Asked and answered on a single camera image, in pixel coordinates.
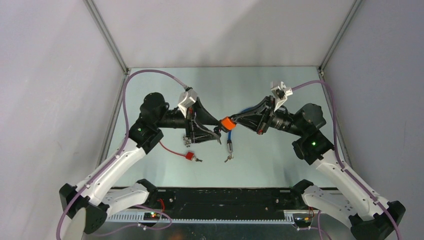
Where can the silver key bunch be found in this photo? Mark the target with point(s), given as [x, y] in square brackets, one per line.
[187, 141]

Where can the red cable padlock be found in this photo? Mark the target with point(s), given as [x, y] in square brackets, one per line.
[191, 156]

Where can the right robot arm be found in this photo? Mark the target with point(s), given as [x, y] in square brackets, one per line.
[367, 214]

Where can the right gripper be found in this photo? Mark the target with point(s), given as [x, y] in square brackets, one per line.
[254, 120]

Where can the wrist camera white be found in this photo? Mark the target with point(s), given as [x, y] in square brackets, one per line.
[281, 93]
[186, 100]

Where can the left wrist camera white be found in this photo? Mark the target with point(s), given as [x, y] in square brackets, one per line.
[186, 100]

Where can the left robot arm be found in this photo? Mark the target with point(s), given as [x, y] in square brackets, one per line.
[90, 202]

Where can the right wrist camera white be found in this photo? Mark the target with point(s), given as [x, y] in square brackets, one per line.
[281, 93]

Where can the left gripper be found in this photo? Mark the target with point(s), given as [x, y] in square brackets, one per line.
[196, 134]

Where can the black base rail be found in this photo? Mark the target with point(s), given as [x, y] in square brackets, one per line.
[212, 203]

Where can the orange black padlock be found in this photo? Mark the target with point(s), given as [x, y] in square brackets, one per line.
[226, 124]

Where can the blue cable lock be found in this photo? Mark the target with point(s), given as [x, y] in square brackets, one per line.
[230, 148]

